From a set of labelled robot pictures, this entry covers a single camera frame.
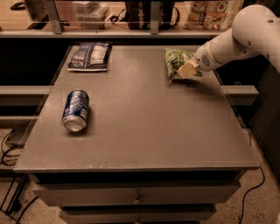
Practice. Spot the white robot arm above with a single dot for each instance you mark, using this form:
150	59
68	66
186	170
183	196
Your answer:
255	30

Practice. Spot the green jalapeno chip bag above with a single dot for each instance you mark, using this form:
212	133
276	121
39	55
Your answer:
174	59

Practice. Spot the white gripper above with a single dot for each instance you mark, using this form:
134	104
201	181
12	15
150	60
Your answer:
203	59

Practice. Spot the blue chip bag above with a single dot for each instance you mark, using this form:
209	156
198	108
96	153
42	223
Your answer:
90	57

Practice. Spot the grey metal shelf rail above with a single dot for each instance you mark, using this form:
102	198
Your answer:
16	24

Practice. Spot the grey drawer cabinet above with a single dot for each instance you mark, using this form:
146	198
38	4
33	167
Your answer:
179	147

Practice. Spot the blue pepsi can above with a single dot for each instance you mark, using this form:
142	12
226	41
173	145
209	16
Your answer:
75	114

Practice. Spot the black backpack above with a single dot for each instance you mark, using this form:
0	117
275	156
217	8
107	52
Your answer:
138	15

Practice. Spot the colourful snack bag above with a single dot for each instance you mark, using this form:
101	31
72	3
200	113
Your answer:
215	15

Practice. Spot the black metal stand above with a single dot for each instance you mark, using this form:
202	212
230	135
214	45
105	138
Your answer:
11	189

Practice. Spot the round drawer knob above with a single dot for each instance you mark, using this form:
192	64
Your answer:
138	201

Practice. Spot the clear plastic container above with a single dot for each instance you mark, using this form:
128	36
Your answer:
90	14

